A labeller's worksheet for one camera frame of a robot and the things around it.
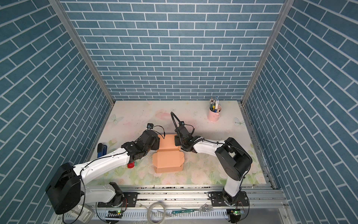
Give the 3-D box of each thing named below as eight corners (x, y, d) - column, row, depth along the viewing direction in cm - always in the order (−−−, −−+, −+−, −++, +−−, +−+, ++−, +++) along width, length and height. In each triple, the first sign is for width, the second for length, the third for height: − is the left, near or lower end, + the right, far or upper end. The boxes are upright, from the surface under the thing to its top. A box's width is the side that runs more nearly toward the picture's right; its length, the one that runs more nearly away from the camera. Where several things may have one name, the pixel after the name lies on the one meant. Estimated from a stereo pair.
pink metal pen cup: (208, 122, 110) (210, 113, 101) (207, 113, 116) (208, 104, 107) (219, 122, 110) (222, 113, 102) (218, 113, 116) (220, 104, 107)
